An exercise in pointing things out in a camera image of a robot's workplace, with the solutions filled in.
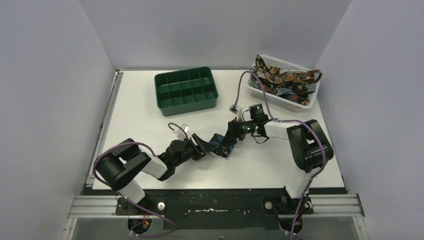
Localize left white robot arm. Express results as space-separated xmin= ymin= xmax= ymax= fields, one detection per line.
xmin=92 ymin=134 xmax=218 ymax=215

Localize green compartment tray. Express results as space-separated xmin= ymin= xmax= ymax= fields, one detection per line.
xmin=154 ymin=66 xmax=219 ymax=117

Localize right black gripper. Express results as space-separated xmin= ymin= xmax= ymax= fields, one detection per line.
xmin=221 ymin=116 xmax=257 ymax=146

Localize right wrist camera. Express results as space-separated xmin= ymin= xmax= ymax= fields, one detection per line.
xmin=229 ymin=104 xmax=243 ymax=122

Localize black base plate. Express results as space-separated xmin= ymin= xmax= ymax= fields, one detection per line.
xmin=82 ymin=187 xmax=349 ymax=231

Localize white plastic basket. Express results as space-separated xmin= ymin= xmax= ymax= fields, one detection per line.
xmin=247 ymin=54 xmax=323 ymax=113

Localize pile of patterned ties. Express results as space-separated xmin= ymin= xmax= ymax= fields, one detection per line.
xmin=248 ymin=54 xmax=323 ymax=106

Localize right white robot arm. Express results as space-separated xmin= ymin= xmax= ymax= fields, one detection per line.
xmin=215 ymin=104 xmax=334 ymax=199

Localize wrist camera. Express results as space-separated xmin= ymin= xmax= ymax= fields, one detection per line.
xmin=176 ymin=124 xmax=189 ymax=141
xmin=229 ymin=104 xmax=243 ymax=122

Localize blue patterned tie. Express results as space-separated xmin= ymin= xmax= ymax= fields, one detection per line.
xmin=209 ymin=133 xmax=237 ymax=158

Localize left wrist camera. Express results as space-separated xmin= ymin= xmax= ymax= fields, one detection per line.
xmin=176 ymin=124 xmax=189 ymax=141

